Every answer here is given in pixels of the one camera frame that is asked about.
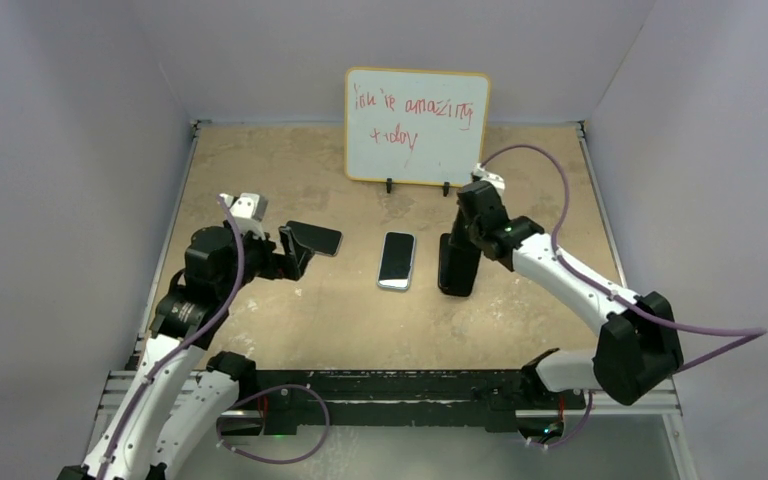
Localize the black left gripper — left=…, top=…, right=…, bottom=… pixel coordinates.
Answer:
left=218, top=224, right=312, bottom=299

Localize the aluminium frame rail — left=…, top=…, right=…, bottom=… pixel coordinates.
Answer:
left=97, top=370, right=204, bottom=415

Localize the black smartphone with purple edge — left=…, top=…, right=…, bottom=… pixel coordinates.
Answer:
left=437, top=233, right=482, bottom=297

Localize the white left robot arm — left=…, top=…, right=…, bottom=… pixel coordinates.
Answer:
left=59, top=223, right=314, bottom=479

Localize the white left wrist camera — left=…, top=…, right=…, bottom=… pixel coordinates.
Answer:
left=219, top=193, right=269, bottom=240

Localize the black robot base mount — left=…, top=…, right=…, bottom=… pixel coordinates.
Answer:
left=238, top=369, right=587, bottom=435

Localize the light blue phone case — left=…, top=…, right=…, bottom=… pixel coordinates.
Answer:
left=376, top=231, right=418, bottom=293

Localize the yellow framed whiteboard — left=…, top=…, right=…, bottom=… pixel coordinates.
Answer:
left=344, top=67, right=491, bottom=188

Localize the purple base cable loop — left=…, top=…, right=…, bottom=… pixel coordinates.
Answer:
left=214, top=384, right=331, bottom=466

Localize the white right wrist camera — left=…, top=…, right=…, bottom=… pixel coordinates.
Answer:
left=471, top=164, right=505, bottom=196

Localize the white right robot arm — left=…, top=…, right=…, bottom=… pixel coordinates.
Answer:
left=438, top=180, right=684, bottom=407

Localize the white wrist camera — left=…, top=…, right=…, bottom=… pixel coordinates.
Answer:
left=219, top=193, right=269, bottom=240
left=471, top=164, right=505, bottom=196

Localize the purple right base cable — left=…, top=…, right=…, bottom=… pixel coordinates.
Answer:
left=523, top=390, right=594, bottom=453

